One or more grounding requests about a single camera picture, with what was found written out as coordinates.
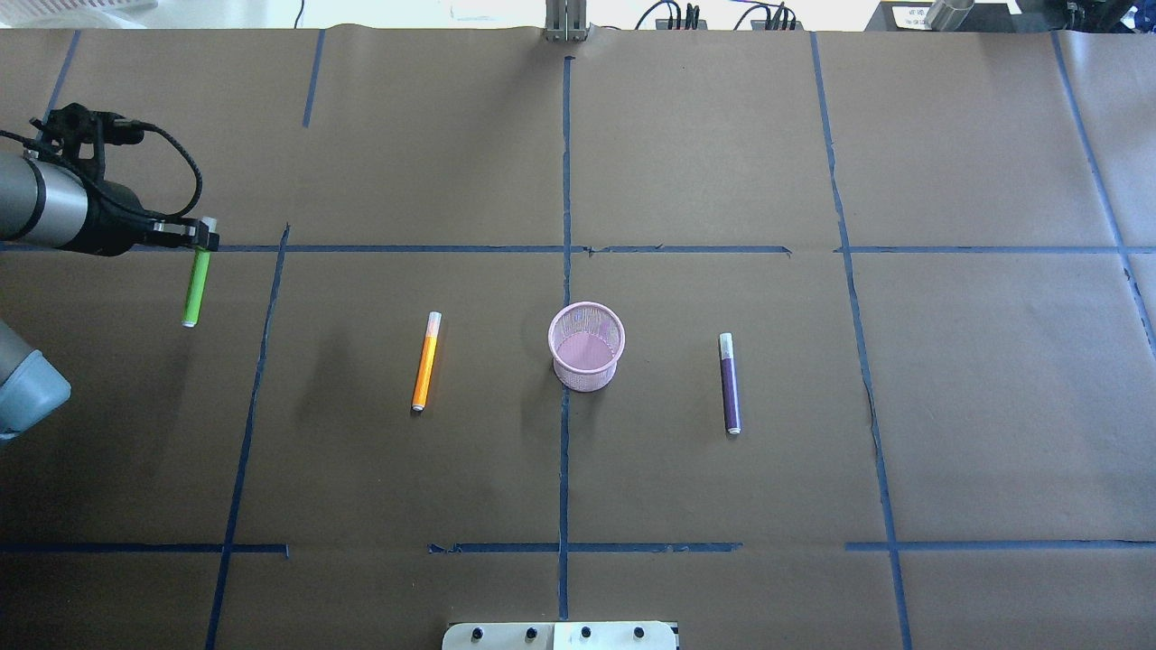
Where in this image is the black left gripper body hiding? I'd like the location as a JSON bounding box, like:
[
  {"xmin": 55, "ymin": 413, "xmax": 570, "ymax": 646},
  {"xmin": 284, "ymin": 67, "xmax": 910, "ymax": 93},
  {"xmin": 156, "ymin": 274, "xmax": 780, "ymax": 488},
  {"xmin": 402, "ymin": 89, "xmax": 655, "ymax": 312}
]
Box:
[{"xmin": 145, "ymin": 217, "xmax": 200, "ymax": 248}]

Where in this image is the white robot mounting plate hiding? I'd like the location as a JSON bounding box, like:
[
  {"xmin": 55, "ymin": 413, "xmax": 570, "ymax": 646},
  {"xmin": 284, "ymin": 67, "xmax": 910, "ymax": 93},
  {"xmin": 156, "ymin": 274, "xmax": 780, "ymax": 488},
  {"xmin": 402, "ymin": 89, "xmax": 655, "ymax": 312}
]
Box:
[{"xmin": 440, "ymin": 620, "xmax": 681, "ymax": 649}]

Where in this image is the small metal cup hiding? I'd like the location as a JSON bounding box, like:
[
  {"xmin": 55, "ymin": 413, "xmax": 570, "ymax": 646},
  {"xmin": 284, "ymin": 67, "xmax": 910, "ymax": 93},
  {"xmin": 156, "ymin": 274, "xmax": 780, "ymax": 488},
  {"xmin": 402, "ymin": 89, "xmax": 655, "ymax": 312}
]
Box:
[{"xmin": 924, "ymin": 0, "xmax": 975, "ymax": 34}]

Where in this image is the black power strip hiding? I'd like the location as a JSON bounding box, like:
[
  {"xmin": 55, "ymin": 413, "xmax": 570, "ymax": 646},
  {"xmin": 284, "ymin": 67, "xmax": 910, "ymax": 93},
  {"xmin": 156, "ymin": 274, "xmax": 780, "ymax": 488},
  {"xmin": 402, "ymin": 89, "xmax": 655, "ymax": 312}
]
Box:
[{"xmin": 631, "ymin": 1, "xmax": 805, "ymax": 32}]

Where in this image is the orange highlighter pen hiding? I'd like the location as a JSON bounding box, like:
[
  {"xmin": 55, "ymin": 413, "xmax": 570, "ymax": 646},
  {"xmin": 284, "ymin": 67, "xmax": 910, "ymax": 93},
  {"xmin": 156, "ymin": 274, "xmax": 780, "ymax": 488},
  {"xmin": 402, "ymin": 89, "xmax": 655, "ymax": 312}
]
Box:
[{"xmin": 410, "ymin": 311, "xmax": 443, "ymax": 413}]

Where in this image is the pink mesh pen holder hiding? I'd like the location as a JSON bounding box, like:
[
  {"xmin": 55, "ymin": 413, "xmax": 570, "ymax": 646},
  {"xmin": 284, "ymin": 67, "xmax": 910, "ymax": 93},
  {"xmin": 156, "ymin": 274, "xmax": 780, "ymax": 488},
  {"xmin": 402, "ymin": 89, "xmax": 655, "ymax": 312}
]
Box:
[{"xmin": 546, "ymin": 302, "xmax": 625, "ymax": 394}]

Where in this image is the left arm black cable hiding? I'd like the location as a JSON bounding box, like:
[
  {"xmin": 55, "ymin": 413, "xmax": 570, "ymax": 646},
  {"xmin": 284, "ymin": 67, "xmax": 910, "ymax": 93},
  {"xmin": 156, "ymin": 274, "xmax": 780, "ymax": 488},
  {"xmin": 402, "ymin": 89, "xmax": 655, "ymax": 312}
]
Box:
[{"xmin": 0, "ymin": 113, "xmax": 203, "ymax": 222}]

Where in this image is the aluminium frame post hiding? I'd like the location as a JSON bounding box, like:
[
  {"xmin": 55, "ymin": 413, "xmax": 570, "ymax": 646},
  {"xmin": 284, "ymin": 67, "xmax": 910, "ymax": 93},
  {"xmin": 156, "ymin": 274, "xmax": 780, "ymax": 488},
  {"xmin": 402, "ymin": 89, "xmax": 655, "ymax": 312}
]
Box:
[{"xmin": 544, "ymin": 0, "xmax": 590, "ymax": 42}]

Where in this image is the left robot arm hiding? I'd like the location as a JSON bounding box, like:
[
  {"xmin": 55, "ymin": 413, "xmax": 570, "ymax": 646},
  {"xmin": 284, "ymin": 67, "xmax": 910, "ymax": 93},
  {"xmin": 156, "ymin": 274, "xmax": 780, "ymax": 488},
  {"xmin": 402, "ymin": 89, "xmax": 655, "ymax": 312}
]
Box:
[{"xmin": 1, "ymin": 153, "xmax": 218, "ymax": 445}]

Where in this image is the purple highlighter pen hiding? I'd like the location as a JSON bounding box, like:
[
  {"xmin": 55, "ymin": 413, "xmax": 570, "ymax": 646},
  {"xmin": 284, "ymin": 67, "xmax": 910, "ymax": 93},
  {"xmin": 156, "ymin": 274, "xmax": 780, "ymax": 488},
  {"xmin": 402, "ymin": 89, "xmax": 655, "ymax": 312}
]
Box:
[{"xmin": 719, "ymin": 332, "xmax": 742, "ymax": 436}]

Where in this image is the green highlighter pen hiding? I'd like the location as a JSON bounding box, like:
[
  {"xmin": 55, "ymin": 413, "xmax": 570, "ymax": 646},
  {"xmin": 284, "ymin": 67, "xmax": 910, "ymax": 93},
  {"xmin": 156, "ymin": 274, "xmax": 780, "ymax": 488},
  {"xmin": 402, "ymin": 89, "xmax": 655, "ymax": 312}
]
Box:
[{"xmin": 181, "ymin": 248, "xmax": 212, "ymax": 328}]

